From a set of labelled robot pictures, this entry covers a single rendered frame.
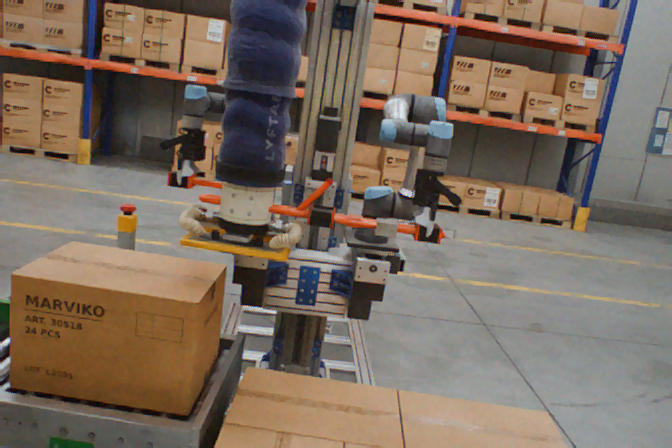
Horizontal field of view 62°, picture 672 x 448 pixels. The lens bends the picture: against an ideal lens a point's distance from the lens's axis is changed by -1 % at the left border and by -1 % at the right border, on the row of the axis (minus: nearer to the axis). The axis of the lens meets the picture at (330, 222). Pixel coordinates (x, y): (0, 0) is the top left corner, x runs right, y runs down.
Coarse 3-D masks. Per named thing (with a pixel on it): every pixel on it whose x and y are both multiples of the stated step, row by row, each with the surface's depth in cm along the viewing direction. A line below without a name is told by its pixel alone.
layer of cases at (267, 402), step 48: (240, 384) 207; (288, 384) 212; (336, 384) 217; (240, 432) 178; (288, 432) 182; (336, 432) 186; (384, 432) 190; (432, 432) 194; (480, 432) 198; (528, 432) 202
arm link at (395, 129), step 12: (396, 96) 217; (408, 96) 218; (384, 108) 216; (396, 108) 203; (408, 108) 215; (384, 120) 186; (396, 120) 187; (384, 132) 184; (396, 132) 184; (408, 132) 184; (408, 144) 187
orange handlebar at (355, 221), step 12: (192, 180) 210; (204, 180) 210; (216, 204) 183; (300, 216) 182; (336, 216) 183; (348, 216) 183; (360, 216) 183; (360, 228) 181; (372, 228) 182; (408, 228) 181
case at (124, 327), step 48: (48, 288) 174; (96, 288) 173; (144, 288) 177; (192, 288) 183; (48, 336) 177; (96, 336) 177; (144, 336) 176; (192, 336) 175; (48, 384) 181; (96, 384) 180; (144, 384) 180; (192, 384) 181
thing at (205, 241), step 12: (180, 240) 174; (192, 240) 174; (204, 240) 175; (216, 240) 176; (228, 240) 178; (228, 252) 174; (240, 252) 173; (252, 252) 173; (264, 252) 173; (276, 252) 174; (288, 252) 177
